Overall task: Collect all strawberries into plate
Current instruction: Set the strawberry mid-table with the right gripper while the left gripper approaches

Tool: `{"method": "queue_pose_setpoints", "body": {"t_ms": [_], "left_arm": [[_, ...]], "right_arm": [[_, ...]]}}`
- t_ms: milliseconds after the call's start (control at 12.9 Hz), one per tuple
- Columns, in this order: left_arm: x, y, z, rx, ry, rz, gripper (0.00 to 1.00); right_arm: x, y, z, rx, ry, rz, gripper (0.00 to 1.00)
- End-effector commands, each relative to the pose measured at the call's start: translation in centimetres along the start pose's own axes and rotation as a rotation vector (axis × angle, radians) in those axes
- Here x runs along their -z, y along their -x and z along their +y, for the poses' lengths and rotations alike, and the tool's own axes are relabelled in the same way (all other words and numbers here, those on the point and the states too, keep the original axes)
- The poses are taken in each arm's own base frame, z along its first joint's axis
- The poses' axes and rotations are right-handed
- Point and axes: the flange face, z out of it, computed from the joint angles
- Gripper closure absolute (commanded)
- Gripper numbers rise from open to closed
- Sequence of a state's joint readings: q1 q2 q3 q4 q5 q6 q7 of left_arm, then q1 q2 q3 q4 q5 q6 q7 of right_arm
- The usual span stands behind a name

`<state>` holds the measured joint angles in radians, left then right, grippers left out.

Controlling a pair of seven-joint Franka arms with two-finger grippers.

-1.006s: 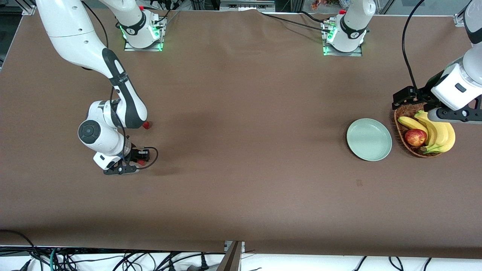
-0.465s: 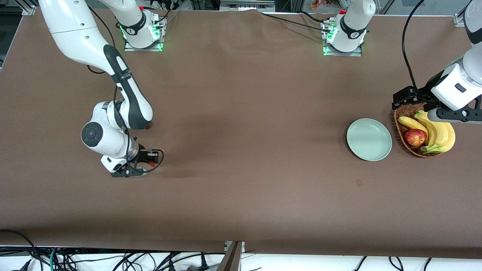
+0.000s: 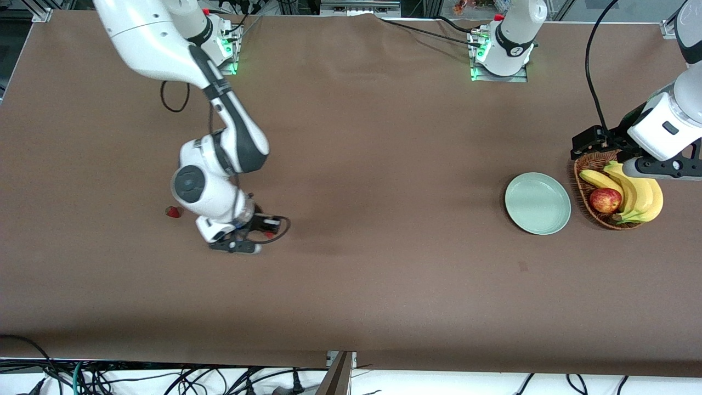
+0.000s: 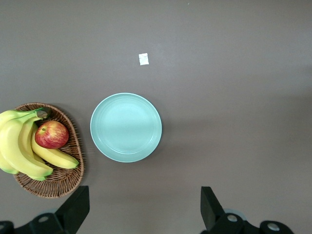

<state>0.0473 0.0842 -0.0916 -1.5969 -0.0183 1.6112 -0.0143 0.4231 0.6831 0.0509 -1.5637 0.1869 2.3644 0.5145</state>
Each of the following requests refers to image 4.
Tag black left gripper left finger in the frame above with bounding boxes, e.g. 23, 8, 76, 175
0, 186, 90, 234

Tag brown wicker basket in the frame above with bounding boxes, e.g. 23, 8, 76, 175
11, 102, 85, 199

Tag red yellow apple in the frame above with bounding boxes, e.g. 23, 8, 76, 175
34, 120, 70, 150

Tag small square tape piece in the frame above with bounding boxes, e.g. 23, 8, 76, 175
138, 53, 150, 66

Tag yellow banana bunch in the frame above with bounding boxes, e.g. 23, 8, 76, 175
0, 107, 80, 181

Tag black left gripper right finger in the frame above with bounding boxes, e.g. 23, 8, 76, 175
200, 186, 294, 234

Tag pale green round plate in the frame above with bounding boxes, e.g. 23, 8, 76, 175
90, 92, 163, 163

